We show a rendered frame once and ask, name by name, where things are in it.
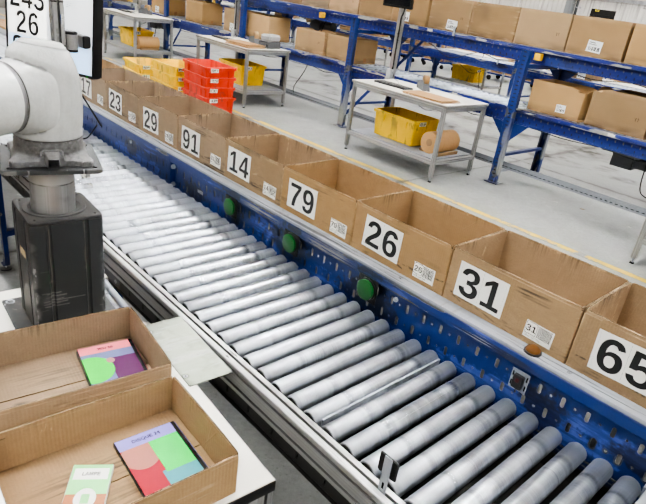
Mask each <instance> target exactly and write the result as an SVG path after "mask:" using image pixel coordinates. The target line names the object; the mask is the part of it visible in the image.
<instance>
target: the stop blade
mask: <svg viewBox="0 0 646 504"><path fill-rule="evenodd" d="M439 362H440V359H439V358H438V359H437V360H435V361H433V362H431V363H429V364H427V365H425V366H423V367H421V368H419V369H417V370H415V371H413V372H411V373H410V374H408V375H406V376H404V377H402V378H400V379H398V380H396V381H394V382H392V383H390V384H388V385H386V386H385V387H383V388H381V389H379V390H377V391H375V392H373V393H371V394H369V395H367V396H365V397H363V398H361V399H359V400H358V401H356V402H354V403H352V404H350V405H348V406H346V407H344V408H342V409H340V410H338V411H336V412H334V413H332V414H331V415H329V416H327V417H325V418H323V419H322V422H321V427H322V426H324V425H325V424H327V423H329V422H331V421H333V420H335V419H337V418H339V417H340V416H342V415H344V414H346V413H348V412H350V411H352V410H354V409H356V408H357V407H359V406H361V405H363V404H365V403H367V402H369V401H371V400H373V399H374V398H376V397H378V396H380V395H382V394H384V393H386V392H388V391H390V390H391V389H393V388H395V387H397V386H399V385H401V384H403V383H405V382H407V381H408V380H410V379H412V378H414V377H416V376H418V375H420V374H422V373H424V372H425V371H427V370H429V369H431V368H433V367H435V366H437V365H439Z"/></svg>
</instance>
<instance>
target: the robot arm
mask: <svg viewBox="0 0 646 504"><path fill-rule="evenodd" d="M82 126H83V100H82V89H81V82H80V77H79V73H78V70H77V67H76V64H75V62H74V60H73V58H72V56H71V54H70V52H69V51H68V50H67V49H66V48H65V47H64V45H63V44H62V43H59V42H55V41H51V40H45V39H39V38H32V37H20V38H19V39H17V40H16V41H13V42H12V43H11V44H10V45H9V46H8V47H7V48H6V49H5V58H1V59H0V136H3V135H7V134H11V133H13V141H8V142H7V148H8V149H9V150H10V151H11V158H10V159H9V161H8V162H9V167H10V168H28V167H47V168H49V169H51V170H53V169H59V168H60V167H92V166H94V161H93V159H92V158H91V157H89V155H88V153H87V151H86V149H85V148H86V143H85V142H84V141H83V134H82Z"/></svg>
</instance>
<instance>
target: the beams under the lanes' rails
mask: <svg viewBox="0 0 646 504"><path fill-rule="evenodd" d="M5 177H6V178H7V179H8V180H9V181H10V182H11V183H12V184H13V185H14V186H15V187H16V188H17V189H18V190H19V191H20V192H21V193H22V194H23V195H24V196H25V197H26V198H27V197H30V194H29V193H28V192H27V191H26V190H25V189H24V188H23V187H22V186H21V185H20V184H19V183H18V182H17V181H16V180H15V179H13V178H12V177H11V176H5ZM104 273H105V274H106V276H107V277H108V279H109V280H110V281H111V282H112V283H113V284H114V285H115V286H116V287H117V288H118V289H120V290H121V291H122V292H123V293H124V294H125V295H126V296H127V297H128V298H129V299H130V300H131V301H132V302H133V303H134V304H135V305H136V306H137V307H138V308H139V309H140V310H141V311H142V312H143V313H144V314H145V315H146V316H147V317H148V318H149V319H150V320H151V321H152V322H153V323H156V322H160V321H161V320H160V319H159V318H158V317H157V316H156V315H155V314H154V313H153V312H152V311H151V310H149V309H148V308H147V307H146V306H145V305H144V304H143V303H142V302H141V301H140V300H139V299H138V298H137V297H136V296H135V295H134V294H133V293H132V292H131V291H130V290H129V289H128V288H127V287H126V286H125V285H124V284H122V283H121V282H120V281H119V280H118V279H117V278H116V277H115V276H114V275H113V274H112V273H111V272H110V271H109V270H108V269H107V268H106V267H105V266H104ZM212 381H213V382H214V383H215V384H216V385H217V386H218V387H219V388H220V389H221V390H222V391H223V392H224V393H225V394H226V395H227V396H229V397H230V398H231V399H232V400H233V401H234V402H235V403H236V404H237V405H238V406H239V407H240V408H241V409H242V410H243V411H244V412H245V413H246V414H247V415H248V416H249V417H250V418H251V419H252V420H253V421H254V422H255V423H256V424H257V425H258V426H259V427H260V428H261V429H262V430H263V431H264V432H265V433H266V434H267V435H268V436H269V437H270V438H271V439H272V440H273V441H274V442H275V443H276V444H277V445H278V446H279V447H280V448H281V449H282V450H283V451H284V452H285V453H286V454H287V455H288V456H289V457H290V458H291V459H292V460H293V461H295V462H296V463H297V464H298V465H299V466H300V467H301V468H302V469H303V470H304V471H305V472H306V473H307V474H308V475H309V476H310V477H311V478H312V479H313V480H314V481H315V482H316V483H317V484H318V485H319V486H320V487H321V488H322V489H323V490H324V491H325V492H326V493H327V494H328V495H329V496H330V497H331V498H332V499H333V500H334V501H335V502H336V503H337V504H351V503H350V502H349V501H348V500H347V499H346V498H345V497H344V496H343V495H342V494H340V493H339V492H338V491H337V490H336V489H335V488H334V487H333V486H332V485H331V484H330V483H329V482H328V481H327V480H326V479H325V478H324V477H323V476H322V475H321V474H320V473H319V472H318V471H317V470H316V469H315V468H313V467H312V466H311V465H310V464H309V463H308V462H307V461H306V460H305V459H304V458H303V457H302V456H301V455H300V454H299V453H298V452H297V451H296V450H295V449H294V448H293V447H292V446H291V445H290V444H289V443H288V442H286V441H285V440H284V439H283V438H282V437H281V436H280V435H279V434H278V433H277V432H276V431H275V430H274V429H273V428H272V427H271V426H270V425H269V424H268V423H267V422H266V421H265V420H264V419H263V418H262V417H261V416H260V415H258V414H257V413H256V412H255V411H254V410H253V409H252V408H251V407H250V406H249V405H248V404H247V403H246V402H245V401H244V400H243V399H242V398H241V397H240V396H239V395H238V394H237V393H236V392H235V391H234V390H233V389H231V388H230V387H229V386H228V385H227V384H226V383H225V382H224V381H223V380H222V379H221V378H220V377H218V378H215V379H212ZM486 409H487V408H486V407H484V408H482V409H481V410H479V411H478V412H476V413H475V414H473V415H472V416H473V417H476V416H477V415H479V414H480V413H482V412H483V411H485V410H486ZM508 423H509V422H507V421H505V422H504V423H502V424H501V425H499V426H498V427H497V428H495V429H494V431H495V432H497V431H499V430H500V429H502V428H503V427H504V426H506V425H507V424H508ZM530 439H532V438H531V437H530V436H527V437H526V438H524V439H523V440H522V441H521V442H519V443H518V444H517V445H516V446H517V447H518V448H521V447H522V446H523V445H524V444H525V443H527V442H528V441H529V440H530ZM555 455H556V454H555V453H553V452H552V451H551V452H550V453H549V454H548V455H547V456H546V457H544V458H543V459H542V460H541V461H540V463H542V464H543V465H545V464H546V463H547V462H548V461H549V460H550V459H552V458H553V457H554V456H555ZM581 472H582V471H581V470H579V469H578V468H576V469H575V470H574V471H573V472H572V473H571V474H570V475H569V476H568V477H567V478H566V479H565V480H566V481H568V482H569V483H571V482H572V481H573V480H574V479H575V478H576V477H577V476H578V475H579V474H580V473H581ZM608 490H609V489H608V488H606V487H605V486H602V487H601V489H600V490H599V491H598V492H597V493H596V494H595V495H594V496H593V497H592V499H594V500H595V501H597V502H598V501H599V500H600V499H601V498H602V497H603V496H604V495H605V494H606V493H607V491H608Z"/></svg>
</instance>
